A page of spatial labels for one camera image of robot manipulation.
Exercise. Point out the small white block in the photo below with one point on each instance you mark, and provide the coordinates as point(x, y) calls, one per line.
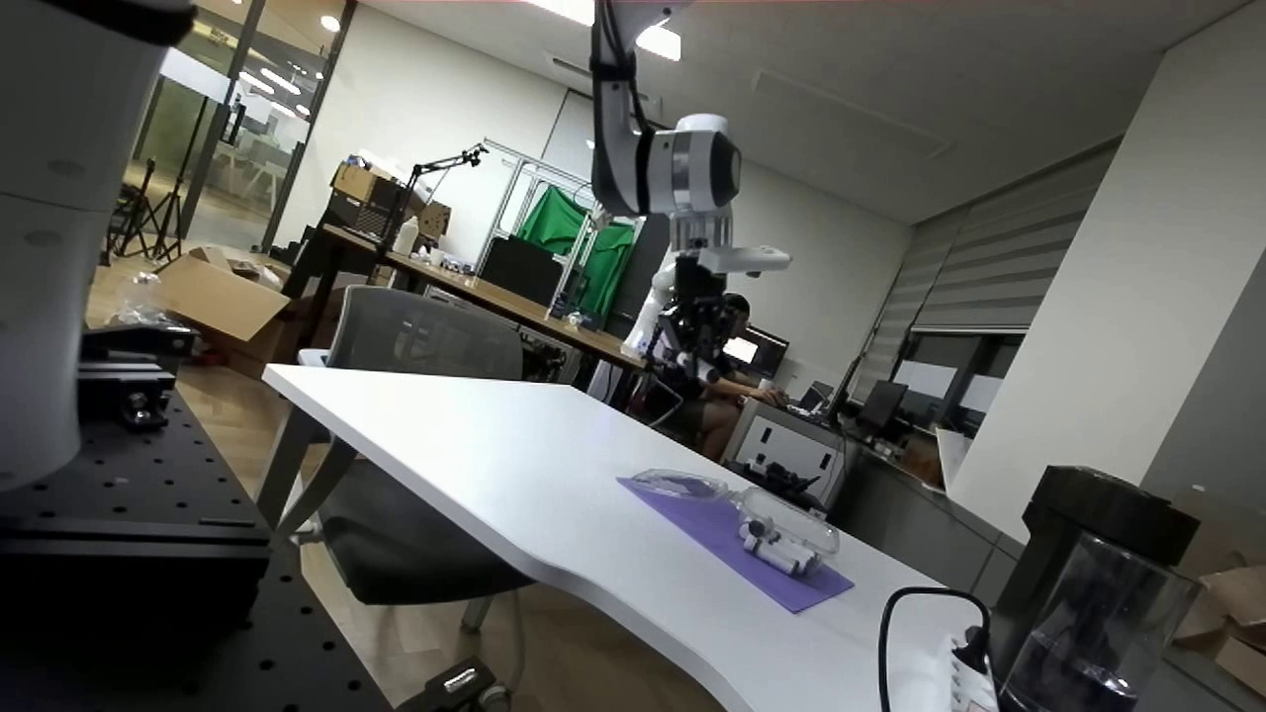
point(777, 542)

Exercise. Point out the brown cardboard box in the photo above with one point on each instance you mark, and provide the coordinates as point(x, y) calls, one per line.
point(1233, 618)

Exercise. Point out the cardboard box with black items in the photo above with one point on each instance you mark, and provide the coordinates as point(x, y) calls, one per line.
point(379, 200)

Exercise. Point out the clear plastic bowl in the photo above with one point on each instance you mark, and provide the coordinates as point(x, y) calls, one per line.
point(791, 521)

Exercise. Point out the black perforated breadboard plate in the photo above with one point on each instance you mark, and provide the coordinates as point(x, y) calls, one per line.
point(143, 526)

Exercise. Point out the gray window blinds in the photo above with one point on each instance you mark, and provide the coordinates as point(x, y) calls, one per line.
point(1002, 269)

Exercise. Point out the dark desk monitor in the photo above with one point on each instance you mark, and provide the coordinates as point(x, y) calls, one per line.
point(880, 402)

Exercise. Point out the black computer monitor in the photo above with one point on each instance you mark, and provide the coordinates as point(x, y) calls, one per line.
point(521, 269)

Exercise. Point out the clear plastic wrapper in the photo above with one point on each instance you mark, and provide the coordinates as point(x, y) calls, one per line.
point(678, 485)

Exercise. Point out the green cloth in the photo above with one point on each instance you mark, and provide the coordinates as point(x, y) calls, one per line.
point(554, 224)

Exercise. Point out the gray office chair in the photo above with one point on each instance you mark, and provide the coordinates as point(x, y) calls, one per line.
point(410, 540)

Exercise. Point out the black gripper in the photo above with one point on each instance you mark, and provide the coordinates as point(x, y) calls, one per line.
point(706, 311)

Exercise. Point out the black clamp with white label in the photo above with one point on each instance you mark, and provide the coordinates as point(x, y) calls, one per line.
point(447, 687)

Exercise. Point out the gray table leg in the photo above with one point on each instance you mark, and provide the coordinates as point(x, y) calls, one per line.
point(294, 468)

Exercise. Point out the white equipment case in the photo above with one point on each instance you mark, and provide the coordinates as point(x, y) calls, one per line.
point(787, 457)

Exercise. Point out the open cardboard box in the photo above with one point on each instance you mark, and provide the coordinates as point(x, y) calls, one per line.
point(222, 303)

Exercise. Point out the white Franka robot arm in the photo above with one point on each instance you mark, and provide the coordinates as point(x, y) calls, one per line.
point(665, 165)

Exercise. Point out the wooden desk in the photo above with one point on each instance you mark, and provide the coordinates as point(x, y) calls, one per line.
point(526, 314)

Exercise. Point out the black mounting clamp device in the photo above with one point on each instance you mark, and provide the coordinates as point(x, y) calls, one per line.
point(131, 369)

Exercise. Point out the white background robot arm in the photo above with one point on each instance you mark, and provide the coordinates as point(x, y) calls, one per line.
point(652, 320)

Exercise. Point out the white power strip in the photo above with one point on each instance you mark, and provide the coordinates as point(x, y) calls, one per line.
point(975, 677)

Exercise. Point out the purple mat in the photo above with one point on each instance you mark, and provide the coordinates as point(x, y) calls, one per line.
point(718, 536)

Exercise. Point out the white metal frame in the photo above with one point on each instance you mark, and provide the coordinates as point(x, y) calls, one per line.
point(509, 165)

